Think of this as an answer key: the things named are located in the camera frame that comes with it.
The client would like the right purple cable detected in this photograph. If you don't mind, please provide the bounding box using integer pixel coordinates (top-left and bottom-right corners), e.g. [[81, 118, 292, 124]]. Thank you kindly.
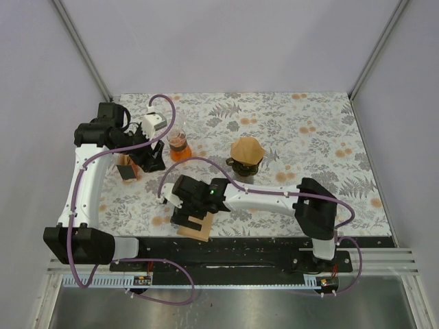
[[156, 156, 364, 297]]

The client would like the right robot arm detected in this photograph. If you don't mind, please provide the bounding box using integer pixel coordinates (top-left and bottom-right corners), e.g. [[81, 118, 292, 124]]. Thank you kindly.
[[161, 175, 338, 271]]

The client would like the purple cable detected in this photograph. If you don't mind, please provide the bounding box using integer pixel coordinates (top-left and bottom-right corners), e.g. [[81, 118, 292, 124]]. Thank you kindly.
[[156, 156, 364, 297], [67, 94, 196, 306]]

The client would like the orange liquid glass carafe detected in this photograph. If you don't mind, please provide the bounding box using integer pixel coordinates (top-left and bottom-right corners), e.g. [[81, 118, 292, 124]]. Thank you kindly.
[[167, 129, 192, 162]]

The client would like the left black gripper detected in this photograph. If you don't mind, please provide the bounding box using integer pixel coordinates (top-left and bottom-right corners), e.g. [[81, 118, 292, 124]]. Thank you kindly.
[[115, 122, 165, 172]]

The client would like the coffee filter pack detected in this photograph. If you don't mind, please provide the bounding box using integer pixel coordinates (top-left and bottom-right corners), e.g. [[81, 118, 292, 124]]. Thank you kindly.
[[116, 154, 139, 181]]

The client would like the floral table mat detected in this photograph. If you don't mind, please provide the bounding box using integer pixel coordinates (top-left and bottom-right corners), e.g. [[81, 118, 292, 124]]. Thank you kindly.
[[98, 92, 391, 236]]

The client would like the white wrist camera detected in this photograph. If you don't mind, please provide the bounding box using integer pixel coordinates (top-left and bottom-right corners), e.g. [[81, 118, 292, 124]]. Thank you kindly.
[[141, 106, 168, 140], [158, 183, 183, 208]]

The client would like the green glass dripper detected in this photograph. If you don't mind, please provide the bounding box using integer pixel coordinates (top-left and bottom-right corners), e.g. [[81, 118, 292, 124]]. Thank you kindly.
[[226, 158, 259, 177]]

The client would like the clear glass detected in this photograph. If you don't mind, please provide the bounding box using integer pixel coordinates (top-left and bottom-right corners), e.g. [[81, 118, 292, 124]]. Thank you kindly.
[[168, 113, 186, 136]]

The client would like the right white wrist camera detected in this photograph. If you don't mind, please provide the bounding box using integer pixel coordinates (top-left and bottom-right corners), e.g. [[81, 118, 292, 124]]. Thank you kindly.
[[158, 183, 183, 208]]

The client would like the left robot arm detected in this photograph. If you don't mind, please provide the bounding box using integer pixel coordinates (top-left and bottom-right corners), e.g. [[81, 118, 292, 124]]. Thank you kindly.
[[43, 102, 167, 271]]

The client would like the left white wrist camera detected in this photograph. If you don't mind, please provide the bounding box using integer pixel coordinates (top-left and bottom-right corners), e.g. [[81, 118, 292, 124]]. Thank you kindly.
[[141, 106, 168, 140]]

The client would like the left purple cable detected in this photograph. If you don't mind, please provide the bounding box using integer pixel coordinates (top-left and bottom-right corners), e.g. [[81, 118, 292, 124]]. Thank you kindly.
[[67, 94, 196, 306]]

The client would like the brown paper coffee filter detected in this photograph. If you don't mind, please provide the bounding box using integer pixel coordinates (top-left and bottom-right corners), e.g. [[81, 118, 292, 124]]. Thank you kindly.
[[230, 136, 265, 166]]

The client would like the white slotted cable duct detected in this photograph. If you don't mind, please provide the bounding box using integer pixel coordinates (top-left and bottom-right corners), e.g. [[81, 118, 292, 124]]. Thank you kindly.
[[62, 272, 325, 291]]

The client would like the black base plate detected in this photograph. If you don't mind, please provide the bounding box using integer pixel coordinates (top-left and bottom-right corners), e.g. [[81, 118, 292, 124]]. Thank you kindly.
[[110, 236, 353, 274]]

